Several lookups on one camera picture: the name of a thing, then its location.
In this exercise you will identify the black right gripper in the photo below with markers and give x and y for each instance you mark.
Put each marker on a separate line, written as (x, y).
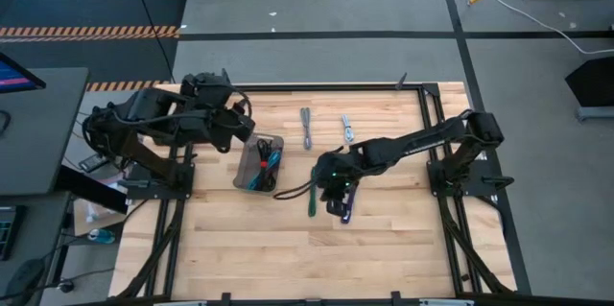
(338, 174)

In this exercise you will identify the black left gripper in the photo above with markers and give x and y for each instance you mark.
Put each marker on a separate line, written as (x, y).
(232, 121)

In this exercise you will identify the translucent grey plastic bin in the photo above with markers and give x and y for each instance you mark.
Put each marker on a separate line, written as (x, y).
(244, 162)

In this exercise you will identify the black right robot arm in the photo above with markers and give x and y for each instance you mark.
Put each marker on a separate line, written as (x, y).
(432, 135)

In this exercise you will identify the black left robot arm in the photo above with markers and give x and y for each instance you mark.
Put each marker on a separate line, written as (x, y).
(144, 109)

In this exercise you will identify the black remote control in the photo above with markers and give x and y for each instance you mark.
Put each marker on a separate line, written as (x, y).
(93, 163)

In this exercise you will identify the blue water bottle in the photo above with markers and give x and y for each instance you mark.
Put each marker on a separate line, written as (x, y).
(101, 236)

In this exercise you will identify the dark grey desk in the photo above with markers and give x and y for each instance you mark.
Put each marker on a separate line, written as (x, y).
(43, 210)
(43, 128)

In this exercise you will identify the black hazard-striped floor mat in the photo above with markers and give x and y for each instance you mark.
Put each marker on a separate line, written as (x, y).
(96, 8)

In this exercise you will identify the computer monitor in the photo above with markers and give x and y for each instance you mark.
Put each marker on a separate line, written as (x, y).
(12, 78)

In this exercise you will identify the computer keyboard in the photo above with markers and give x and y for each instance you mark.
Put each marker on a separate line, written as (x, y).
(7, 234)

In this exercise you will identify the black computer mouse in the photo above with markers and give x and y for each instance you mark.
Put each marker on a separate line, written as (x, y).
(24, 277)

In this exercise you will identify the black panel stand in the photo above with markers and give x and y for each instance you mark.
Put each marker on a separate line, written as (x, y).
(595, 80)

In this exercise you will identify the black aluminium table frame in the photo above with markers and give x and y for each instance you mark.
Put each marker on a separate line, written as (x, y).
(288, 87)

